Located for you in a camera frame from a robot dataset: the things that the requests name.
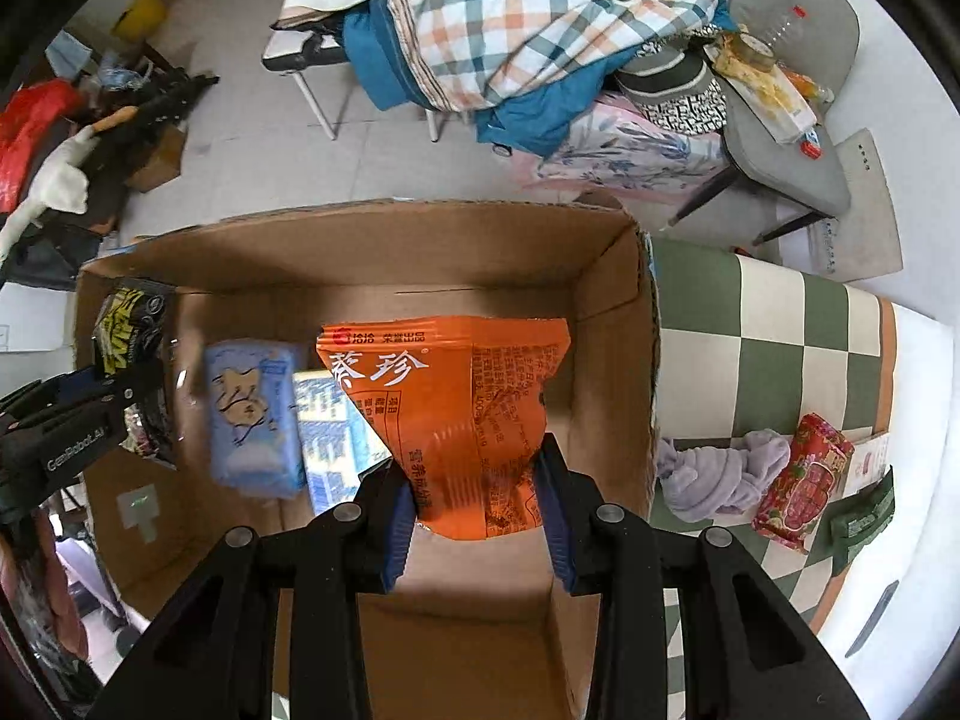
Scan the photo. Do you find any white blue tissue pack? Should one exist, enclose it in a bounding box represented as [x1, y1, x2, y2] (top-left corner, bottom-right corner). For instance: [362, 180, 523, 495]
[293, 371, 391, 515]

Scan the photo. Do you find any black yellow wipes pack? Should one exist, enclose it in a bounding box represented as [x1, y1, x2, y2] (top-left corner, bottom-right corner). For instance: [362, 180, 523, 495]
[91, 278, 176, 468]

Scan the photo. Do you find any orange snack pack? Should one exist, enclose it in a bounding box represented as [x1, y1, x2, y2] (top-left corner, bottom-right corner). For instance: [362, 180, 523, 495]
[316, 316, 569, 541]

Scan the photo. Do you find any light blue tissue pack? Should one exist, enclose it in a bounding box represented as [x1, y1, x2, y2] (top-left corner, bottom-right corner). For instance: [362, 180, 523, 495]
[203, 340, 306, 499]

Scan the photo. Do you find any red floral wipes pack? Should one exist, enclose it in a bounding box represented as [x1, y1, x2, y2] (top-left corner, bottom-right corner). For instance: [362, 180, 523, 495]
[752, 413, 854, 554]

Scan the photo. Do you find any green snack pack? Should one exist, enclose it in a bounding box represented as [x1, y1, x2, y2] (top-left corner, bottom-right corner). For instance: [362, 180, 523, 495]
[830, 468, 895, 577]

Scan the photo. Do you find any lavender cloth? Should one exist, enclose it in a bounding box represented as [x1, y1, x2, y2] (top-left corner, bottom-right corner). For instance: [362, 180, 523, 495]
[656, 429, 791, 522]

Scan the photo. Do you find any open cardboard box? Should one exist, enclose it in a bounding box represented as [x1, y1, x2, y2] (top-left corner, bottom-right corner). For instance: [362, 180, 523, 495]
[75, 200, 659, 718]

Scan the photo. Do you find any black stroller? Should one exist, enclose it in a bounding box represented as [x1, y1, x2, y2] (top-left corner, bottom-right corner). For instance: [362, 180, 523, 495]
[2, 67, 220, 291]

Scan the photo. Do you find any white goose plush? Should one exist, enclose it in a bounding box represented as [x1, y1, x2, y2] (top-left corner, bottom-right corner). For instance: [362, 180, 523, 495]
[2, 106, 137, 262]

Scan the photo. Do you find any small brown cardboard box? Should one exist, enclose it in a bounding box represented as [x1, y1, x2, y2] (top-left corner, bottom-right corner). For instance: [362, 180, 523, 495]
[125, 124, 187, 193]

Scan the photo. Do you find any white card box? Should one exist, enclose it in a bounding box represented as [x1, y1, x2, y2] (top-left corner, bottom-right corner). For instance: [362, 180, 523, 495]
[839, 433, 890, 499]

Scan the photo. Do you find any red plastic bag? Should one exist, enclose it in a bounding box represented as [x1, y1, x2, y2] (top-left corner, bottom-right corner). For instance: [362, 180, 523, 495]
[0, 78, 83, 215]

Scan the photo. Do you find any blue smartphone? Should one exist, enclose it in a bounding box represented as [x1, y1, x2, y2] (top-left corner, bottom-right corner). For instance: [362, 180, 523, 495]
[844, 580, 900, 658]

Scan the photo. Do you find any floral pink cloth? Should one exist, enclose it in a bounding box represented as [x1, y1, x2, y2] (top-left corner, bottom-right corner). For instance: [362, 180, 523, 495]
[511, 93, 731, 206]

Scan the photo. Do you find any blue quilt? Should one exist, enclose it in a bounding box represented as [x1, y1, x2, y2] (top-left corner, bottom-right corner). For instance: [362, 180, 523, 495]
[342, 0, 732, 156]

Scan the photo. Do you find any flat cardboard piece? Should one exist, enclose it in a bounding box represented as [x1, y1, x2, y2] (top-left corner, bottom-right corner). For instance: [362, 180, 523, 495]
[809, 128, 903, 283]

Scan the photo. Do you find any yellow bucket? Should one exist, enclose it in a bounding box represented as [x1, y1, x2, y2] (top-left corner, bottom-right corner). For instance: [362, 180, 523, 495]
[110, 0, 167, 44]

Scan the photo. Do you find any black white patterned bag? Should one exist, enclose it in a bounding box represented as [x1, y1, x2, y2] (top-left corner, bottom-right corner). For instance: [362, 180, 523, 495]
[613, 43, 727, 137]

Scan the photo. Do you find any small red object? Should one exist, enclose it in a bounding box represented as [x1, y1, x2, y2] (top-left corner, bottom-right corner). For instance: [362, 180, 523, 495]
[799, 128, 823, 160]

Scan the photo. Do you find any white folding chair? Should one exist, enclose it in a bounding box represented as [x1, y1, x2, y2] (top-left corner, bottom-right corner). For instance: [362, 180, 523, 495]
[260, 4, 441, 143]

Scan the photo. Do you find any white yellow box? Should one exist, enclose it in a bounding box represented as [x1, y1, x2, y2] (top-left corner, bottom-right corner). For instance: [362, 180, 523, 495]
[708, 46, 818, 145]

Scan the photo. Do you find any plaid blanket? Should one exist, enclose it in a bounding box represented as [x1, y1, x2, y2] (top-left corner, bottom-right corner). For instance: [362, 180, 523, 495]
[386, 0, 721, 112]

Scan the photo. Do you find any tape roll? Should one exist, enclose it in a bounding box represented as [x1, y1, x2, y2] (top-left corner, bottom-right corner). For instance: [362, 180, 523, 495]
[731, 32, 776, 71]

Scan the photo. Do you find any plastic bottle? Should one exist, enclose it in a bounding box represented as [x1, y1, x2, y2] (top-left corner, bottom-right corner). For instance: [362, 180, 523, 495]
[758, 5, 807, 55]

